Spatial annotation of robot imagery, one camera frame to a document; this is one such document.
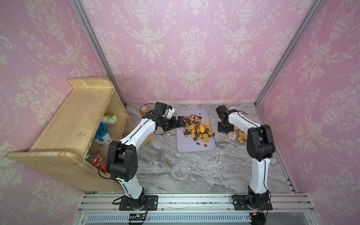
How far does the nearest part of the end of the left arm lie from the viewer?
659 mm

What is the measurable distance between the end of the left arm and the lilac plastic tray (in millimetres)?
207

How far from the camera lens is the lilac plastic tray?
97cm
